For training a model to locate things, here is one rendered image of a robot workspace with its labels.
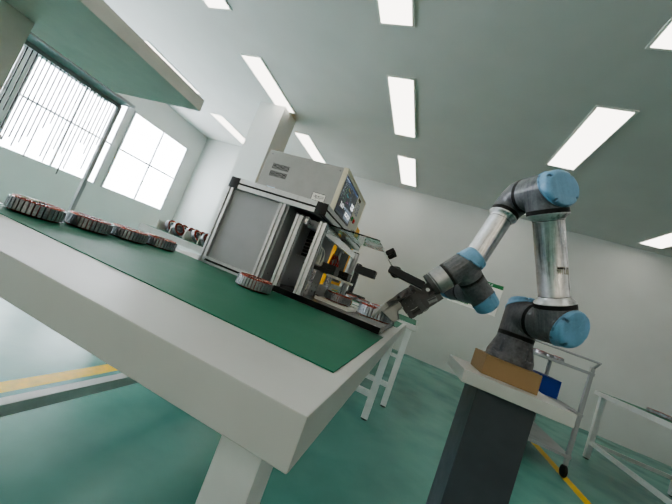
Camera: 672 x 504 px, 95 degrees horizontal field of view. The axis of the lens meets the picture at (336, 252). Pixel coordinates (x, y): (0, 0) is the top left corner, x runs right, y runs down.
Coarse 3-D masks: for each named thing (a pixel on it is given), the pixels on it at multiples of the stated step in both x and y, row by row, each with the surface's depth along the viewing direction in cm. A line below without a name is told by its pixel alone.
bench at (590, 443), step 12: (600, 396) 345; (612, 396) 344; (600, 408) 347; (636, 408) 290; (600, 420) 345; (660, 420) 261; (588, 444) 344; (588, 456) 342; (612, 456) 309; (624, 456) 335; (624, 468) 286; (648, 468) 328; (636, 480) 269; (660, 492) 247
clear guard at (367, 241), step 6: (330, 228) 128; (336, 228) 123; (342, 228) 120; (336, 234) 138; (342, 234) 132; (348, 234) 126; (354, 234) 121; (360, 234) 118; (348, 240) 143; (354, 240) 136; (360, 240) 130; (366, 240) 124; (372, 240) 119; (378, 240) 116; (366, 246) 140; (372, 246) 134; (378, 246) 128; (384, 252) 114; (390, 264) 126
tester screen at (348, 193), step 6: (348, 180) 132; (348, 186) 134; (342, 192) 130; (348, 192) 137; (354, 192) 144; (342, 198) 132; (348, 198) 139; (354, 198) 147; (336, 204) 128; (354, 204) 150; (336, 210) 130; (342, 210) 137; (348, 210) 145; (342, 216) 140
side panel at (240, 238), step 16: (240, 192) 124; (224, 208) 123; (240, 208) 123; (256, 208) 121; (272, 208) 119; (224, 224) 124; (240, 224) 122; (256, 224) 120; (272, 224) 117; (208, 240) 123; (224, 240) 122; (240, 240) 120; (256, 240) 118; (272, 240) 116; (208, 256) 121; (224, 256) 121; (240, 256) 119; (256, 256) 117; (240, 272) 116; (256, 272) 115
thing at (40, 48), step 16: (32, 48) 279; (48, 48) 275; (32, 64) 284; (64, 64) 299; (48, 80) 297; (80, 80) 319; (96, 80) 312; (16, 96) 281; (112, 96) 340; (32, 112) 294; (80, 112) 329; (64, 144) 325; (96, 144) 352; (96, 160) 356; (80, 192) 351
